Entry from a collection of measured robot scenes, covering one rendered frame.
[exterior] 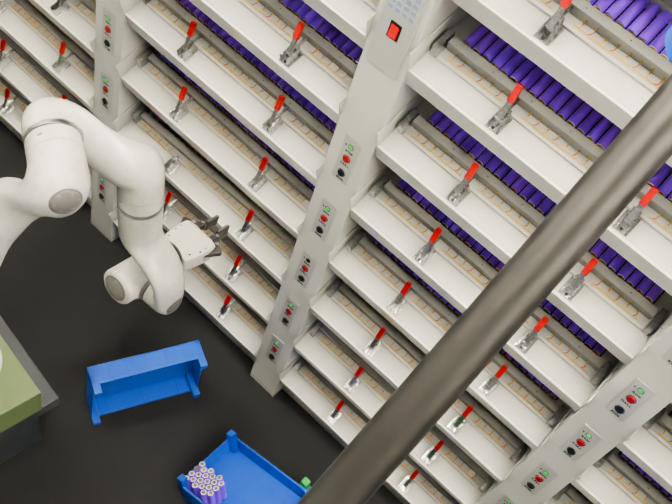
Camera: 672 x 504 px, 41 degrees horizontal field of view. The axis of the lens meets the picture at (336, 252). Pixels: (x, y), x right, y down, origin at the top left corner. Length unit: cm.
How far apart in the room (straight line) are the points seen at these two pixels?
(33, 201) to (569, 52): 90
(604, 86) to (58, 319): 178
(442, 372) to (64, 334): 228
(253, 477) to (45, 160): 120
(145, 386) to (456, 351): 220
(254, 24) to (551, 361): 89
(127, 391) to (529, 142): 146
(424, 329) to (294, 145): 49
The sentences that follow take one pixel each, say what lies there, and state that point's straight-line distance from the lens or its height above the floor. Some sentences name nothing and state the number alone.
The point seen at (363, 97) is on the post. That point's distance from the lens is 167.
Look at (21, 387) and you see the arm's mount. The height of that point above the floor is 37.
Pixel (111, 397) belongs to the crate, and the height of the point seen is 0.
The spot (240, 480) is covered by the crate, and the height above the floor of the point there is 3.
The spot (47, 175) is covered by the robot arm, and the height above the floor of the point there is 110.
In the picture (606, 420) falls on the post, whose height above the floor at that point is 94.
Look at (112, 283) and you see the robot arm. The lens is 197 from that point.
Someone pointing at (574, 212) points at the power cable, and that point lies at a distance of 43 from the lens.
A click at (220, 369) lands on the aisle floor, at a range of 264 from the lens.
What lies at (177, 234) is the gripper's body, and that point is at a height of 65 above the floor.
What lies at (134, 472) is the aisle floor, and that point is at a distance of 250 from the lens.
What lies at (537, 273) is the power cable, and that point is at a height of 202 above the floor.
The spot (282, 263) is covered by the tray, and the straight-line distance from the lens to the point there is 222.
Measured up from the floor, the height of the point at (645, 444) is 92.
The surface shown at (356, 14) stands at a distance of 163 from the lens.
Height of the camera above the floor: 234
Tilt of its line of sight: 53 degrees down
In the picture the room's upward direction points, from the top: 23 degrees clockwise
